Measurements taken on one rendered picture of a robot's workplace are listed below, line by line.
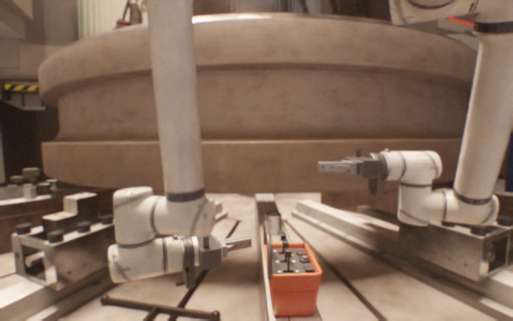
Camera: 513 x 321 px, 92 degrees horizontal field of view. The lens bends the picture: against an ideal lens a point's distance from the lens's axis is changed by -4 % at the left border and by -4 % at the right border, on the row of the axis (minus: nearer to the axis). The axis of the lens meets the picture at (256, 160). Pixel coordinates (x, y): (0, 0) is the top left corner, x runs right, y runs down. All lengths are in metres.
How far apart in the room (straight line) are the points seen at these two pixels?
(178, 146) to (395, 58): 1.35
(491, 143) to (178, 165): 0.70
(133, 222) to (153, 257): 0.10
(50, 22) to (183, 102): 4.24
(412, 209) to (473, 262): 0.80
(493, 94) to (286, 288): 0.63
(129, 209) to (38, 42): 4.16
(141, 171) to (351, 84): 1.28
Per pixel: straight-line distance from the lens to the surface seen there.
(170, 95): 0.53
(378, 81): 1.74
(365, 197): 2.99
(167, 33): 0.55
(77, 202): 1.66
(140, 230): 0.65
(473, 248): 1.62
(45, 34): 4.68
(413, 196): 0.88
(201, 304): 1.51
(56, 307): 1.66
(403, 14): 0.65
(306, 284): 0.72
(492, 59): 0.71
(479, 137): 0.78
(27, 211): 2.64
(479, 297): 1.76
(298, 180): 1.34
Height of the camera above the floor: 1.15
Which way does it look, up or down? 5 degrees down
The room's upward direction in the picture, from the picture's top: 1 degrees counter-clockwise
